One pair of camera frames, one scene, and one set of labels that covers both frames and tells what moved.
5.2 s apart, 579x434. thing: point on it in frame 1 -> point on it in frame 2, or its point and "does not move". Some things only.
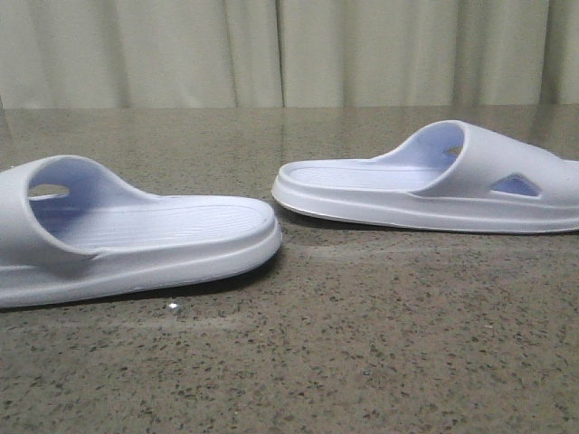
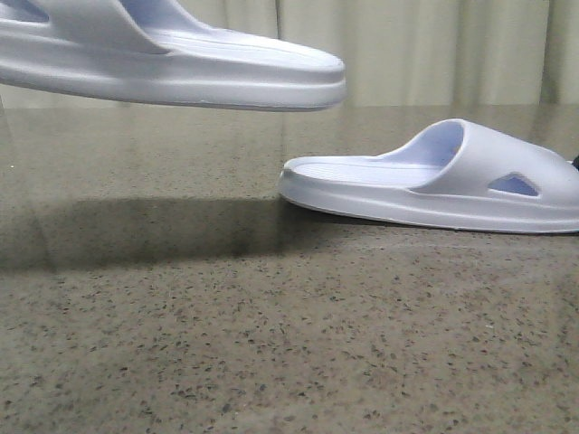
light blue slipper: x=450 y=176 does not move
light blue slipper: x=70 y=231 -> x=156 y=51
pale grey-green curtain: x=78 y=54 does not move
